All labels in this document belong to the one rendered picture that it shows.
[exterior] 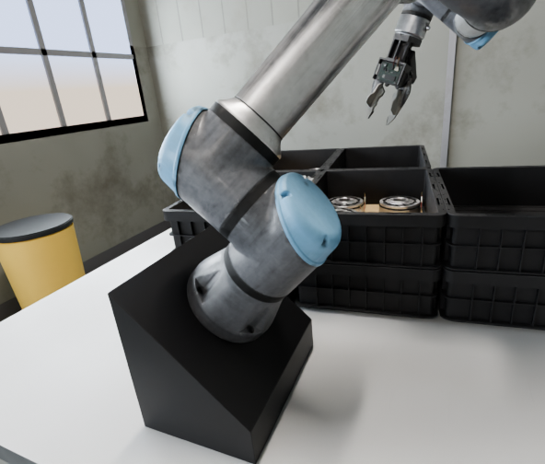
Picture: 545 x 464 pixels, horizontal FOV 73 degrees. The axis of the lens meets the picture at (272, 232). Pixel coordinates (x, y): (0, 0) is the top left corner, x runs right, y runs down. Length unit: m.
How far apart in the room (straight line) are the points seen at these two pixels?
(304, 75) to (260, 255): 0.23
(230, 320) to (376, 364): 0.29
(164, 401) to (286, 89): 0.45
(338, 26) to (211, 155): 0.22
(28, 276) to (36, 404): 1.49
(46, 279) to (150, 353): 1.73
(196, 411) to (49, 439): 0.25
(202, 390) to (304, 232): 0.25
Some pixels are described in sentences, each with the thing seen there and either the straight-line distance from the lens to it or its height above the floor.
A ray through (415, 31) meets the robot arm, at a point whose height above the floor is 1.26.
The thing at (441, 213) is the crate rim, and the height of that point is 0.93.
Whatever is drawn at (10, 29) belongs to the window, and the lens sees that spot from 2.89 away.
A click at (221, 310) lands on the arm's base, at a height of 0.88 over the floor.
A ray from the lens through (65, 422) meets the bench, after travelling 0.74.
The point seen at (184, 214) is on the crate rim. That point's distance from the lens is 0.85.
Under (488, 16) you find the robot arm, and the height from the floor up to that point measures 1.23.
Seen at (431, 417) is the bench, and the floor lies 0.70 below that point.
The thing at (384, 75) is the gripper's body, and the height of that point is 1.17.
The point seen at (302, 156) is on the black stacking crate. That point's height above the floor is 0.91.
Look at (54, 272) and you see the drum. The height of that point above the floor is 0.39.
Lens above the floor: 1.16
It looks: 21 degrees down
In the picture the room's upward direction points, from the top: 5 degrees counter-clockwise
